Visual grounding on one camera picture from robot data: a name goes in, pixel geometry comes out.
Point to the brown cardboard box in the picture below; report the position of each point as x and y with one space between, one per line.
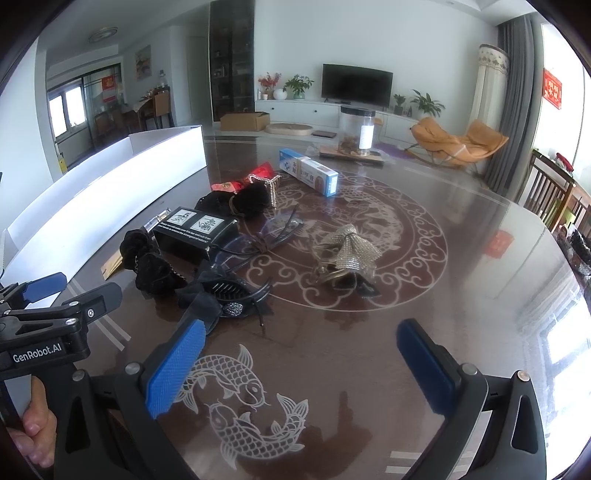
244 122

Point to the dark patterned wooden desktop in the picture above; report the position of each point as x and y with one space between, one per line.
485 277

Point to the black velvet scrunchie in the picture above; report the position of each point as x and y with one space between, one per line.
249 201

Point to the bushy green potted plant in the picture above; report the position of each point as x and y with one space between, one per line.
298 85

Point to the red flower plant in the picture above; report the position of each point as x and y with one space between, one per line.
267 83

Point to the clear plastic jar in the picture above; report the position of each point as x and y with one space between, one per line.
358 131

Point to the large leafy potted plant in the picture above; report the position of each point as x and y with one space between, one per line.
427 104

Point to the silver rhinestone bow clip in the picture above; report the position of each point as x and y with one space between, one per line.
351 251

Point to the pearl hair clip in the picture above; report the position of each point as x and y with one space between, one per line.
273 189

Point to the grey curtain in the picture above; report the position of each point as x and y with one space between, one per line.
517 115

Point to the red door paper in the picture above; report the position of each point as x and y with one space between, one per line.
108 88

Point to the black printed box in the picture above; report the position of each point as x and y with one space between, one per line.
194 233

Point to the covered standing air conditioner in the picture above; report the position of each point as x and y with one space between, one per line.
491 83

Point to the black bow hair claw clip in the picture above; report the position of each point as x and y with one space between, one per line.
226 290

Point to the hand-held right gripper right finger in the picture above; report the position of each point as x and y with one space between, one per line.
425 369

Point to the white television cabinet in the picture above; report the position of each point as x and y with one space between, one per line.
295 110

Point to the framed wall painting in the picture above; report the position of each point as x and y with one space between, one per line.
143 62

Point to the dark flat floor mat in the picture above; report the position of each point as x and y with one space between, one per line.
324 134

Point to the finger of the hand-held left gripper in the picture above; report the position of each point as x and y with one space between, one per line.
99 300
44 285

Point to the orange rocking chair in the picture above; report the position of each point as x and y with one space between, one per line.
480 138

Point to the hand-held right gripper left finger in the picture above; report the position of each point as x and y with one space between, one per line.
175 369

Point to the wooden board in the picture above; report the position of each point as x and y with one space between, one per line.
332 152

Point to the dark glass display cabinet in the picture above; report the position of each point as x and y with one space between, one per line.
231 60

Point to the purple floor mat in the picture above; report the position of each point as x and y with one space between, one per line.
392 150

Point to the black television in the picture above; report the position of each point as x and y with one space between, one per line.
358 83

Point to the dark wooden slatted chair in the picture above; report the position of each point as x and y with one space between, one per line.
542 180
577 207

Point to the round beige floor mat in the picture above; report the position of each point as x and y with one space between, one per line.
286 129

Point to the person's left hand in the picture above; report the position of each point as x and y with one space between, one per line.
39 424

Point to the brown dining chair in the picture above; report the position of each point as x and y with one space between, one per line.
164 108

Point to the white cardboard box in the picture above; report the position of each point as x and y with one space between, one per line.
92 203

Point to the red window decoration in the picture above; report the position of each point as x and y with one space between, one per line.
552 88

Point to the white round vase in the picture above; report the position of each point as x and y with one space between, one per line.
279 94

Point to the blue white ointment box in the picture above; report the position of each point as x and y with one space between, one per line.
309 173

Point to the clear eyeglasses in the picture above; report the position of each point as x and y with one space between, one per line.
258 237

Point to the small green potted plant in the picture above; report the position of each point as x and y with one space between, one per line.
399 104

